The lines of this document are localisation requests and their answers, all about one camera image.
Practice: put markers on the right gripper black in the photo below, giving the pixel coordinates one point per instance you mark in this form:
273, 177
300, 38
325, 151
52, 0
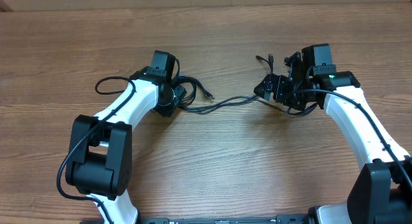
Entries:
280, 94

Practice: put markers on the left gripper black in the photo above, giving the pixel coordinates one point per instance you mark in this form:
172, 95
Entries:
168, 111

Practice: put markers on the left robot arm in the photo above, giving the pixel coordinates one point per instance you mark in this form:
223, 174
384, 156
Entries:
98, 167

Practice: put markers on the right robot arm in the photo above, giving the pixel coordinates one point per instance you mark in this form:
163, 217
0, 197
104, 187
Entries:
382, 191

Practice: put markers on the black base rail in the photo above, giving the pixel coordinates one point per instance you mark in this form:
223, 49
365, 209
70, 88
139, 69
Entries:
222, 220

